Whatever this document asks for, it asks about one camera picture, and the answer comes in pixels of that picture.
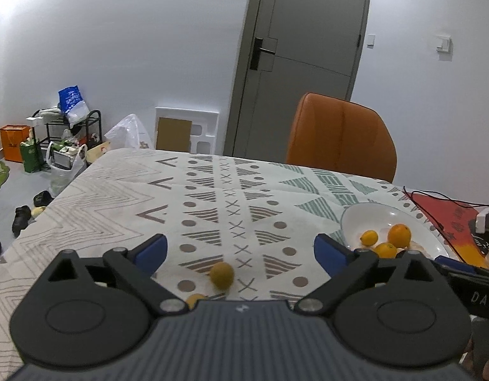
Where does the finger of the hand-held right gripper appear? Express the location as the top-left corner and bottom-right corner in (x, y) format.
(434, 255), (489, 283)

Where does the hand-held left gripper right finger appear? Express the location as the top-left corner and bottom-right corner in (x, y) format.
(294, 233), (447, 316)

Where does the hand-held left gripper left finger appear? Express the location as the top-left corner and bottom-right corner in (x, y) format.
(44, 233), (189, 315)

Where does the large orange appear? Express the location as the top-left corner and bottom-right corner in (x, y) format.
(387, 224), (412, 249)

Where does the white plate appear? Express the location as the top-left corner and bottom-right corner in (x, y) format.
(340, 202), (449, 263)

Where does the red cloth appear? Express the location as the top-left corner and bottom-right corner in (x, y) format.
(403, 190), (489, 266)

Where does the patterned tablecloth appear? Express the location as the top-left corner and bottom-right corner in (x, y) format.
(0, 148), (473, 381)

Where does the brown paper bag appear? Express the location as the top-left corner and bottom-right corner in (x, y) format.
(86, 141), (110, 163)

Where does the orange chair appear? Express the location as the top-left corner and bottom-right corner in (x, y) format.
(286, 92), (398, 183)

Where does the white plastic bag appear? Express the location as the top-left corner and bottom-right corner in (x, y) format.
(46, 142), (88, 197)

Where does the brown cardboard piece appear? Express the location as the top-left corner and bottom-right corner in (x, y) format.
(156, 116), (193, 152)

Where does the clear plastic bag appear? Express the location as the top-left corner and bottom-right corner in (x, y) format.
(105, 113), (154, 150)

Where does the white foam board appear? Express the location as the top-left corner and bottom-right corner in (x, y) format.
(154, 106), (221, 155)

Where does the black shoe rack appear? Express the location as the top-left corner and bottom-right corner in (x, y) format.
(44, 109), (102, 147)

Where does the green shopping bag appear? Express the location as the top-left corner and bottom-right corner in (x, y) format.
(19, 137), (43, 174)

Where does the blue and white bag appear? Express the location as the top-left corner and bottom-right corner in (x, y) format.
(57, 85), (90, 125)

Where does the orange paper bag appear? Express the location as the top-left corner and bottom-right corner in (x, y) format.
(0, 125), (31, 163)

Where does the grey door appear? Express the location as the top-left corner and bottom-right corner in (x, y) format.
(221, 0), (374, 159)

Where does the black cable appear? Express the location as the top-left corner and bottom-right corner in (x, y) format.
(403, 186), (489, 231)

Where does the black door handle lock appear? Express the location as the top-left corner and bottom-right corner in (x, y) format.
(250, 37), (279, 72)

